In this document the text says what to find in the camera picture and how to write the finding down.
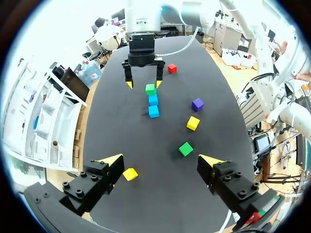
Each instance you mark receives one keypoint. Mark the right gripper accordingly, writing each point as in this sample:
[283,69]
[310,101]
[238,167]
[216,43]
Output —
[142,53]

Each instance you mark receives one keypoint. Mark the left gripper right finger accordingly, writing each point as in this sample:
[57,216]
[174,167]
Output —
[228,182]

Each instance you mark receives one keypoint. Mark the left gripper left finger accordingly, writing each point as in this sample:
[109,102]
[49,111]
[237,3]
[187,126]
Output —
[97,179]

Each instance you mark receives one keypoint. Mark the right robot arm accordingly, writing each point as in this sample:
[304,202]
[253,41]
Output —
[143,14]

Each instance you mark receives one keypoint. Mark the green cube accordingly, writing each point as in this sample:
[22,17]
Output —
[150,89]
[186,149]

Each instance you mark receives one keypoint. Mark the red cube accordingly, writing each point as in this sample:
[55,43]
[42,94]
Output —
[172,68]

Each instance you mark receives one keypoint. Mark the yellow cube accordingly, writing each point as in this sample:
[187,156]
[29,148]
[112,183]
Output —
[130,174]
[193,123]

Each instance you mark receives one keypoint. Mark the purple cube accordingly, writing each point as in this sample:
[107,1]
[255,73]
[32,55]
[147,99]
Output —
[197,104]

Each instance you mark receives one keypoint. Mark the person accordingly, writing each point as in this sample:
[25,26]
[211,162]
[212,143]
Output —
[108,30]

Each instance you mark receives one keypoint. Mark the person's hand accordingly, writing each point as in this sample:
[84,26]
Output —
[302,76]

